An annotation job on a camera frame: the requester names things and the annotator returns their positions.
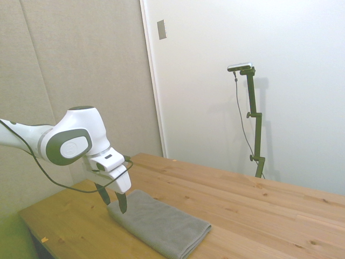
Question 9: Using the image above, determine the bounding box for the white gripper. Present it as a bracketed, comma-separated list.
[86, 163, 132, 215]

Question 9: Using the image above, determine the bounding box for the grey towel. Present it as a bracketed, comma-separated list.
[106, 189, 213, 259]

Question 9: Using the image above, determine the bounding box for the green fabric seat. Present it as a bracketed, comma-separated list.
[0, 212, 39, 259]

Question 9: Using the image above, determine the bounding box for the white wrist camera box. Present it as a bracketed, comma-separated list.
[88, 147, 127, 173]

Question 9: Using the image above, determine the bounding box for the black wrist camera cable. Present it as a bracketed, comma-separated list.
[0, 118, 134, 194]

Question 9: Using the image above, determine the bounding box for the white door frame trim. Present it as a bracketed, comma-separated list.
[139, 0, 168, 159]

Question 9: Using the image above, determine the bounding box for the black camera stand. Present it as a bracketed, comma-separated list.
[239, 67, 266, 179]

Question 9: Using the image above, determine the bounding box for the grey wall plate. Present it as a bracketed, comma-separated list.
[156, 19, 168, 41]

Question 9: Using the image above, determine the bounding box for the silver exterior camera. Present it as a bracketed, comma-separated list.
[227, 62, 254, 73]

